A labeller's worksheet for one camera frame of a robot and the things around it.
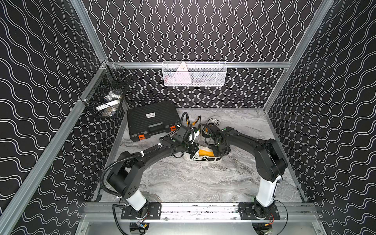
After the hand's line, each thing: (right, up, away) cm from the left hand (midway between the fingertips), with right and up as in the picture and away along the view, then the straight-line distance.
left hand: (198, 146), depth 85 cm
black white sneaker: (+13, +16, +20) cm, 29 cm away
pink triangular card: (-10, +43, +4) cm, 44 cm away
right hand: (+14, -6, +7) cm, 17 cm away
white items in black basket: (-45, +25, -10) cm, 52 cm away
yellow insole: (+3, -5, +6) cm, 9 cm away
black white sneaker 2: (-1, -7, +1) cm, 7 cm away
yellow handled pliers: (-2, +14, +24) cm, 28 cm away
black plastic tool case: (-35, +16, +19) cm, 42 cm away
